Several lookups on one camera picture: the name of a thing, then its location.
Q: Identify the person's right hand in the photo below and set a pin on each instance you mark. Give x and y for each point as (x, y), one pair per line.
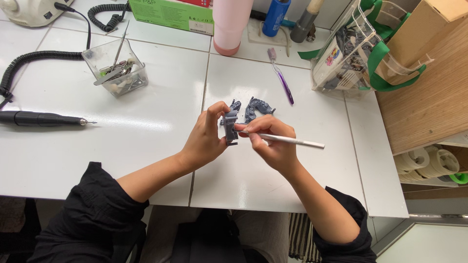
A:
(274, 144)

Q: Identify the person's left hand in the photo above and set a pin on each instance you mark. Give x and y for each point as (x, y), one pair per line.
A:
(204, 140)

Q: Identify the silver metal hand tool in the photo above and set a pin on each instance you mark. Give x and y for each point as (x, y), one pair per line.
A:
(289, 140)

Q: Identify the grey printed dental model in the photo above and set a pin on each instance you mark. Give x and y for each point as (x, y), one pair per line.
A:
(231, 128)

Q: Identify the grey dental arch model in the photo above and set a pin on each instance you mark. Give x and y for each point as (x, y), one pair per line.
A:
(257, 107)

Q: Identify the small grey dental model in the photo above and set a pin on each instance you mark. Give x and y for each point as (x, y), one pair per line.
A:
(235, 106)

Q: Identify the purple toothbrush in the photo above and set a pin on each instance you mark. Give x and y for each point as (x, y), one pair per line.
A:
(280, 76)

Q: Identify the person's grey trousers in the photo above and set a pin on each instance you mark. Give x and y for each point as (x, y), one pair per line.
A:
(204, 237)

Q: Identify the striped rug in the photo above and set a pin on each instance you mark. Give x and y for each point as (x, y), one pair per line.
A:
(301, 237)

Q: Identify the white tray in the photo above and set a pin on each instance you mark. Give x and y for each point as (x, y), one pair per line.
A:
(270, 36)

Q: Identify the clear plastic tool container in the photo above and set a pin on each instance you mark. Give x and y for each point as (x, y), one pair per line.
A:
(115, 69)

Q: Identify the pink tumbler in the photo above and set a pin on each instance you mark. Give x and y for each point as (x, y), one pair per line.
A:
(231, 25)

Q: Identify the metal tweezers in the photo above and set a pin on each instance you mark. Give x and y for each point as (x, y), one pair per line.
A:
(120, 47)

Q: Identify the grey tube with beige cap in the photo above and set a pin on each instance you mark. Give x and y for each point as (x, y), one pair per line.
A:
(306, 22)

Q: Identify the blue bottle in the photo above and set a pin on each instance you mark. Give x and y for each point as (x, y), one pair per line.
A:
(276, 17)

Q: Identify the green cardboard box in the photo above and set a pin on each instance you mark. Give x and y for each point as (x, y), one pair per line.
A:
(172, 16)

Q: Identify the person's black sleeves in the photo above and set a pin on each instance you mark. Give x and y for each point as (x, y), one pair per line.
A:
(91, 219)

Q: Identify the white tape rolls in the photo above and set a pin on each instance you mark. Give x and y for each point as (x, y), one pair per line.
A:
(426, 164)

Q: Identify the wooden shelf unit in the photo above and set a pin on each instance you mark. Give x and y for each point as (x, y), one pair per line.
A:
(427, 106)

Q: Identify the black micromotor handpiece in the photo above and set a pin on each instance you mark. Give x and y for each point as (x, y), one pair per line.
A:
(40, 119)

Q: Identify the brown cardboard box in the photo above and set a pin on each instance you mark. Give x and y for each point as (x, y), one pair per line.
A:
(420, 29)

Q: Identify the white micromotor control unit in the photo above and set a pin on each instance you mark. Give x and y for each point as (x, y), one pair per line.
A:
(31, 11)

